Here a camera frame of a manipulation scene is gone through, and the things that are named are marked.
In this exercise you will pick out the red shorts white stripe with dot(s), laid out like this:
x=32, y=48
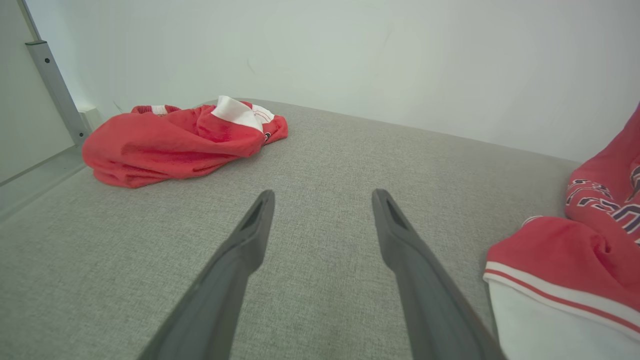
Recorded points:
x=160, y=150

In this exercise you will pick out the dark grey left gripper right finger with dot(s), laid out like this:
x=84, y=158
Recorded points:
x=435, y=310

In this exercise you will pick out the red basketball jersey white sleeves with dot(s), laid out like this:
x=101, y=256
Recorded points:
x=565, y=255

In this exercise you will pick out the grey metal rail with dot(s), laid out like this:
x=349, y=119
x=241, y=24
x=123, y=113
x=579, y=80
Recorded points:
x=50, y=75

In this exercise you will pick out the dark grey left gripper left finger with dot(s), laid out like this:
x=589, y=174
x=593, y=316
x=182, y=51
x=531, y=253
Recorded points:
x=215, y=305

